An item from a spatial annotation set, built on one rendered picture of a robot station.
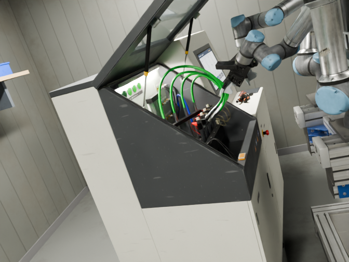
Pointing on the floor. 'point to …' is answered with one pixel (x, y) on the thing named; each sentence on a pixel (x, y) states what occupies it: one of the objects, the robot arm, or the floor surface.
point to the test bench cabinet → (207, 232)
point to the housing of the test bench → (104, 170)
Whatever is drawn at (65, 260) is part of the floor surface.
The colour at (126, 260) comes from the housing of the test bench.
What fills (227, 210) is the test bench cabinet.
